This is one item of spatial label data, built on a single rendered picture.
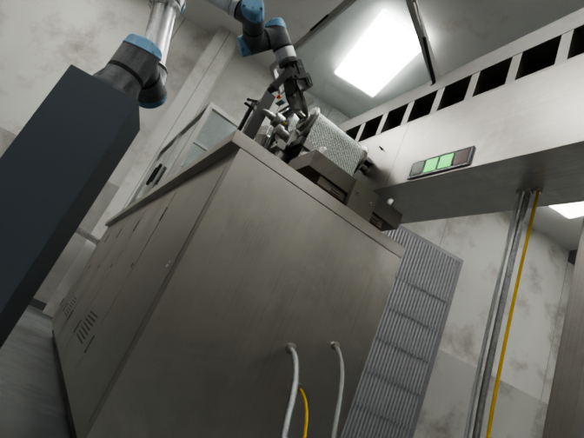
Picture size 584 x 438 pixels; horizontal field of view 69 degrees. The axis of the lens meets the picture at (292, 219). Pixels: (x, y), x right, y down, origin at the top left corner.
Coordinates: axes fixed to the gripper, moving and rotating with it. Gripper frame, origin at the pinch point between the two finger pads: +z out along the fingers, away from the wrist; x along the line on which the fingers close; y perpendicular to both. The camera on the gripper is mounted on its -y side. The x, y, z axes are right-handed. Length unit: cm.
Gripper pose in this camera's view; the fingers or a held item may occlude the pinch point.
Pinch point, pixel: (301, 115)
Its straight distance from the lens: 163.1
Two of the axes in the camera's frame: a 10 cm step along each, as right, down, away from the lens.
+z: 3.4, 9.4, 0.9
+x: -5.1, 1.0, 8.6
